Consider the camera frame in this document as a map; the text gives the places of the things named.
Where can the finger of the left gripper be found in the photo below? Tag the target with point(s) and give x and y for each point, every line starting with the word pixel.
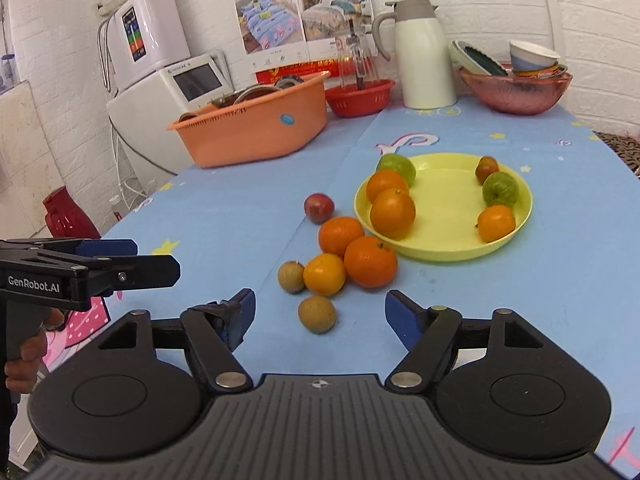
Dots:
pixel 84 247
pixel 145 269

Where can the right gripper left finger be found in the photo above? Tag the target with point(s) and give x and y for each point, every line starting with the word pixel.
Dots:
pixel 213 331

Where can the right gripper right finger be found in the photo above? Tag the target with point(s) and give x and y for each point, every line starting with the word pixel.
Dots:
pixel 427 334

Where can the large orange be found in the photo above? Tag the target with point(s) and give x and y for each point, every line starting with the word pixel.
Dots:
pixel 370 263

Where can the brown kiwi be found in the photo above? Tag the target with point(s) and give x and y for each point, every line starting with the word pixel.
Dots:
pixel 291 277
pixel 317 314

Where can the brown kiwi front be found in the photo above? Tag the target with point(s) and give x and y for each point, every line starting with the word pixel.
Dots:
pixel 317 314

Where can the person's left hand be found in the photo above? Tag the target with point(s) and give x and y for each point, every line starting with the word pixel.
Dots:
pixel 21 373

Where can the red plastic jug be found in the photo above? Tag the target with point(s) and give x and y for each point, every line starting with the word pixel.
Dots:
pixel 64 218

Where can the yellow orange on table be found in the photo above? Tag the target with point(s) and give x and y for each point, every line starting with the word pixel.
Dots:
pixel 325 275

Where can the orange front on plate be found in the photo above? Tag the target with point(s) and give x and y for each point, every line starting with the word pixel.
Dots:
pixel 393 213

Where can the small orange right on plate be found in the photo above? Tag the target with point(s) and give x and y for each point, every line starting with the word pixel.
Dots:
pixel 495 222

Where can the orange on table rear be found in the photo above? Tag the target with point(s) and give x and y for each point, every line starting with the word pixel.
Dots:
pixel 336 234

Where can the yellow plastic plate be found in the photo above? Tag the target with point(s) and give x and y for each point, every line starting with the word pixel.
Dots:
pixel 448 201

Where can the white appliance with screen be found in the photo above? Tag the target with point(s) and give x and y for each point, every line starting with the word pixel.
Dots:
pixel 142 115

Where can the blue patterned tablecloth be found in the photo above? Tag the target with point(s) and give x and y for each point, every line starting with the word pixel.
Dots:
pixel 545 384

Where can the orange rear on plate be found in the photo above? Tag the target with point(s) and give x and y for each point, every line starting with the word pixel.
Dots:
pixel 384 180

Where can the red apple on table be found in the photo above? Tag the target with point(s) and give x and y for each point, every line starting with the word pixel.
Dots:
pixel 318 208

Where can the green apple right on plate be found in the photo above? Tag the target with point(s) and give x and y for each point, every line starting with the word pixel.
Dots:
pixel 500 188

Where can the green apple on plate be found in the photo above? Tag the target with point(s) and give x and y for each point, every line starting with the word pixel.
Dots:
pixel 500 188
pixel 400 164

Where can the orange plastic basin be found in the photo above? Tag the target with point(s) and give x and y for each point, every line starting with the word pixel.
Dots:
pixel 271 126

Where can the green apple left on plate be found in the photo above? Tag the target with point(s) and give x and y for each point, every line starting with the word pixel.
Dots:
pixel 400 164

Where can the small dark red fruit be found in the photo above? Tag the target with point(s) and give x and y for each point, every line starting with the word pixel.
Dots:
pixel 486 166

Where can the white water purifier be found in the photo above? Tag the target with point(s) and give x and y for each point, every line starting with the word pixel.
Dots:
pixel 144 36

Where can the red plastic basket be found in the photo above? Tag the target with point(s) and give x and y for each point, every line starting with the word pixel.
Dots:
pixel 350 101

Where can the white thermos jug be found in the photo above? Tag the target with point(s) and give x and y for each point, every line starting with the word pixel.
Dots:
pixel 421 52

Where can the pink glass bowl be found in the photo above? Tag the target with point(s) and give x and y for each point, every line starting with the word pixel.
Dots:
pixel 516 95

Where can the clear glass bottles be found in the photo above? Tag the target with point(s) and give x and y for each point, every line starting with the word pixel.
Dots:
pixel 355 61

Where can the white dish in bowl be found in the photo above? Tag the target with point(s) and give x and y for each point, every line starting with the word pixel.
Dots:
pixel 474 60

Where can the white blue ceramic bowl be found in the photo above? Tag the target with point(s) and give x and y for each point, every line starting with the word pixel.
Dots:
pixel 526 56

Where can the bedding wall poster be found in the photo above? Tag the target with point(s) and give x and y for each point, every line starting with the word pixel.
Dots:
pixel 298 37

